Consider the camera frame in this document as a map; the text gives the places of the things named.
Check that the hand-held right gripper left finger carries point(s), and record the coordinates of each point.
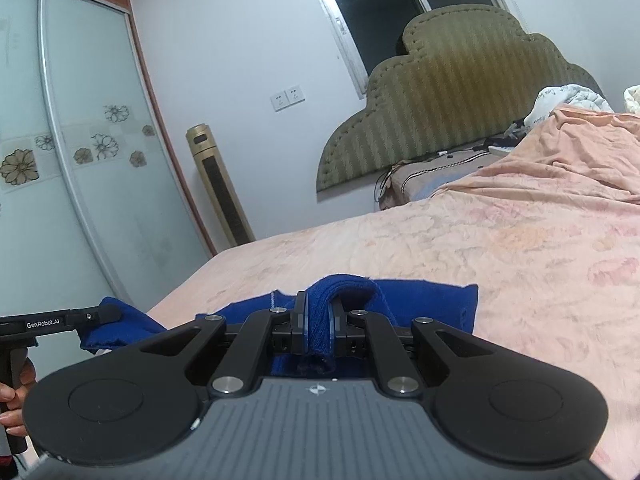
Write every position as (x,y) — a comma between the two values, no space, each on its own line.
(301,325)

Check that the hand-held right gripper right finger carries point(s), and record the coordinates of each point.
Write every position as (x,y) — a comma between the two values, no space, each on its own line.
(331,331)

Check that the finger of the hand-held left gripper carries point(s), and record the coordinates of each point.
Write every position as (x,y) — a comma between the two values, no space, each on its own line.
(100,315)

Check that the blue beaded v-neck sweater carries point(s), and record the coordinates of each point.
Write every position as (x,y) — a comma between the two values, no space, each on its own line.
(405,305)

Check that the person's left hand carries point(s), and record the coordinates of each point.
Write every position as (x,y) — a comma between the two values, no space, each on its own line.
(11,410)

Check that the frosted glass floral wardrobe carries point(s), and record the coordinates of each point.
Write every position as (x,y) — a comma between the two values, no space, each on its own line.
(100,210)

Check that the gold tower air conditioner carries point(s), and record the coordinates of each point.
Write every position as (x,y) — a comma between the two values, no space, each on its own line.
(220,190)

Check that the brown patterned pillow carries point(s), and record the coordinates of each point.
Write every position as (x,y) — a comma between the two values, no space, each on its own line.
(425,175)

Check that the pink floral bed sheet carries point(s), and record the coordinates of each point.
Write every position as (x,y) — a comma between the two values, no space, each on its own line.
(500,260)

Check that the olive striped padded headboard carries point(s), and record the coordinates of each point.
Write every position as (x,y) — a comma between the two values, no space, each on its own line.
(450,100)

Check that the dark clothing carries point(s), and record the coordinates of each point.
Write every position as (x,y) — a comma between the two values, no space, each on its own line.
(515,129)

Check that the white framed window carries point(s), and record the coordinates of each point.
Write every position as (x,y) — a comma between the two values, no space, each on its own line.
(370,20)

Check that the white quilt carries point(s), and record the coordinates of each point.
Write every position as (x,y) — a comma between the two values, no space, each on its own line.
(565,100)

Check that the cream fluffy blanket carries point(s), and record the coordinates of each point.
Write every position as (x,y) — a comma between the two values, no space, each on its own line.
(632,100)

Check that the white wall socket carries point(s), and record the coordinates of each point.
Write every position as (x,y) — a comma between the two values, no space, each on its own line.
(295,95)
(279,102)

